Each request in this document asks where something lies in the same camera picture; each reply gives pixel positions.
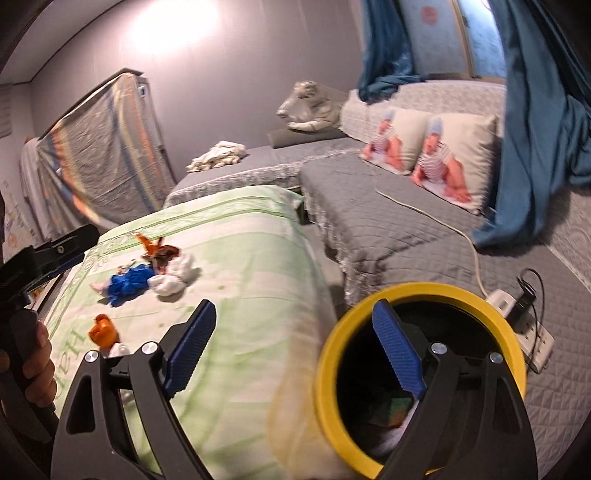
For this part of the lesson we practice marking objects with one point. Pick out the grey hanging cloth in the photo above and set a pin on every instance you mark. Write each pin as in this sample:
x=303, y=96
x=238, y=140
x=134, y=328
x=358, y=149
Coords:
x=32, y=184

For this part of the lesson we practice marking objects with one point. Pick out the grey bolster cushion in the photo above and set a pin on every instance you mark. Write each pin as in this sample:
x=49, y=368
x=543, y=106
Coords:
x=300, y=137

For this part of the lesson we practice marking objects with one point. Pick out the cartoon print mat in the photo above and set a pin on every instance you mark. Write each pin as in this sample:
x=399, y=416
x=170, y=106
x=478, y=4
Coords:
x=18, y=221

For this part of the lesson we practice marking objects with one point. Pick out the white power strip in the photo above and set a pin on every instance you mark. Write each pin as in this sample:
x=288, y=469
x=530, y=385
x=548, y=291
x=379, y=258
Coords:
x=535, y=346

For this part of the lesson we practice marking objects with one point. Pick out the orange plastic bag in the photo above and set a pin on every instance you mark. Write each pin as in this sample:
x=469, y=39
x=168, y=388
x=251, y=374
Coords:
x=159, y=254
x=102, y=330

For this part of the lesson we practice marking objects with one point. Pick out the yellow rimmed waste bin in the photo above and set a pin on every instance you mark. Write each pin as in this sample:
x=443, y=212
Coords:
x=325, y=383

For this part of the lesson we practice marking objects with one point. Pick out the white plastic bag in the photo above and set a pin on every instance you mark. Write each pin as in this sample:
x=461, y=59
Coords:
x=178, y=277
x=121, y=349

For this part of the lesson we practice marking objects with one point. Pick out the light grey lace sofa cover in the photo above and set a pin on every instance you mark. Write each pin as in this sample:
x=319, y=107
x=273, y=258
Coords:
x=461, y=97

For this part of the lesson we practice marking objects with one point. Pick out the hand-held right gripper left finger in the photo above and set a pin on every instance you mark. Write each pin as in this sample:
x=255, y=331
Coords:
x=191, y=346

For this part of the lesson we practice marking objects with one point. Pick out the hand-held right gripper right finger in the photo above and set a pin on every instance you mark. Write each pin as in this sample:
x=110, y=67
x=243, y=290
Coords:
x=399, y=350

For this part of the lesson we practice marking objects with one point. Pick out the person's left hand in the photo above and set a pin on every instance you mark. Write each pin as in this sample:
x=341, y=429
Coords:
x=41, y=374

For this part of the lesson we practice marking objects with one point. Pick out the white tiger plush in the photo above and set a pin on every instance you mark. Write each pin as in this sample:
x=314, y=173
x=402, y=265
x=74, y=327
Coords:
x=309, y=110

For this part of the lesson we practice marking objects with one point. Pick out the blue plastic bag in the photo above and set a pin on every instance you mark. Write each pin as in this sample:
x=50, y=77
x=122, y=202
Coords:
x=129, y=281

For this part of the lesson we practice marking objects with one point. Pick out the blue curtain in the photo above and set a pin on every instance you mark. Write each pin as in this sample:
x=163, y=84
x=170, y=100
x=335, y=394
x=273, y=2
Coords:
x=383, y=55
x=531, y=138

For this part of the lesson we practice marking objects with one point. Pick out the white pink plastic wrapper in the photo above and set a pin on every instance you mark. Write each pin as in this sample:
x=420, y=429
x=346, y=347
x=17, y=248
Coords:
x=97, y=287

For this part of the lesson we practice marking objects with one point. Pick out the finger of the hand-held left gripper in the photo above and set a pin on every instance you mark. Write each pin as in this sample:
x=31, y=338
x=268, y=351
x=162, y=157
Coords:
x=64, y=251

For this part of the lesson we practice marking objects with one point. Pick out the baby print pillow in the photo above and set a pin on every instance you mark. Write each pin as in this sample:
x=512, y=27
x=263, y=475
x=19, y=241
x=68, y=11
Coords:
x=392, y=143
x=448, y=161

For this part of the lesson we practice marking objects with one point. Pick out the striped bed sheet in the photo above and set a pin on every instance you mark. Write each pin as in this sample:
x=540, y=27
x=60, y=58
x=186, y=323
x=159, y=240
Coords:
x=106, y=152

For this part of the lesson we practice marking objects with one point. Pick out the cream clothes pile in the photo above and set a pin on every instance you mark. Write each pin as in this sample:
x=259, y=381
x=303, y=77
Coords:
x=217, y=154

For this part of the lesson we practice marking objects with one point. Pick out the grey quilted sofa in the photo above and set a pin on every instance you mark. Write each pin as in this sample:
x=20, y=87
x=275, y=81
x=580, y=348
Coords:
x=392, y=221

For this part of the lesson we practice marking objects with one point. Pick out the frosted glass window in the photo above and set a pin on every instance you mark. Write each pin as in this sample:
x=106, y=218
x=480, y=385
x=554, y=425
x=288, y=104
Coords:
x=434, y=37

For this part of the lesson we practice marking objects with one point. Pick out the white window blind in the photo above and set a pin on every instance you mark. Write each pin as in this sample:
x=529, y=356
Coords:
x=4, y=110

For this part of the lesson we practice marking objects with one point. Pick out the green floral blanket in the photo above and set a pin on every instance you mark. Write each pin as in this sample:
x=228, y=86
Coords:
x=254, y=277

